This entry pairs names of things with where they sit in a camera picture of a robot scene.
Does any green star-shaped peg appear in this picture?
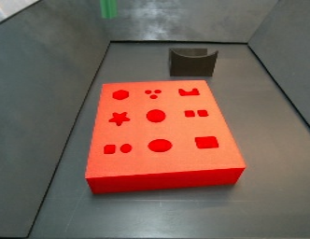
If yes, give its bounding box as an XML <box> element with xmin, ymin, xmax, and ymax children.
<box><xmin>100</xmin><ymin>0</ymin><xmax>117</xmax><ymax>19</ymax></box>

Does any red shape-sorting board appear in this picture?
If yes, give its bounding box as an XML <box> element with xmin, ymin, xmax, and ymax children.
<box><xmin>85</xmin><ymin>80</ymin><xmax>245</xmax><ymax>194</ymax></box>

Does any black curved holder bracket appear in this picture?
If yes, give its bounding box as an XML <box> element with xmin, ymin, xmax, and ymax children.
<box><xmin>168</xmin><ymin>48</ymin><xmax>219</xmax><ymax>77</ymax></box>

